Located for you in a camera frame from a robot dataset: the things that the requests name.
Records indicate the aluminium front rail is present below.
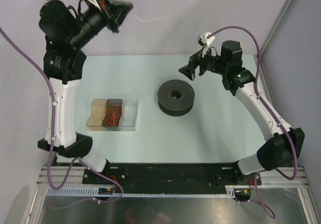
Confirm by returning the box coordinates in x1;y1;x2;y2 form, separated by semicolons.
50;166;309;188

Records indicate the orange thin cable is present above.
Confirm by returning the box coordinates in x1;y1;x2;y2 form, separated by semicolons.
104;104;123;127

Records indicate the clear compartment tray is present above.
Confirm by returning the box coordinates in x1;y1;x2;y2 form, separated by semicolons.
87;98;138;131

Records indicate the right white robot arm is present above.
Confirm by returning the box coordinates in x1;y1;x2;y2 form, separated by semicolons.
179;40;305;184

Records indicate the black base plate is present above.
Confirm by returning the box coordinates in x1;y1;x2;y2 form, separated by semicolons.
82;162;262;194

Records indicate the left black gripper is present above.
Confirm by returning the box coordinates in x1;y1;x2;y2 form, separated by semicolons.
68;0;133;50

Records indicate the right aluminium frame post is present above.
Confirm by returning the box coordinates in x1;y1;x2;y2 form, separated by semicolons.
260;0;297;56

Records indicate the grey slotted cable duct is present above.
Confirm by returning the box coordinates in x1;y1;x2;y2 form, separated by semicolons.
45;186;238;198

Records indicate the black cable spool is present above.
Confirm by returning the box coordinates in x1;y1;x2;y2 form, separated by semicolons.
157;79;195;117

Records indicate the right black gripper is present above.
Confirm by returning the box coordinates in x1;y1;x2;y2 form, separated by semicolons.
179;44;228;81

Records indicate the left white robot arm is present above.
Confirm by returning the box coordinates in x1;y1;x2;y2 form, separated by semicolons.
38;0;133;184

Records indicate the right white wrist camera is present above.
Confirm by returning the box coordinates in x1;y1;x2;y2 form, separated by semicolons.
197;32;215;57

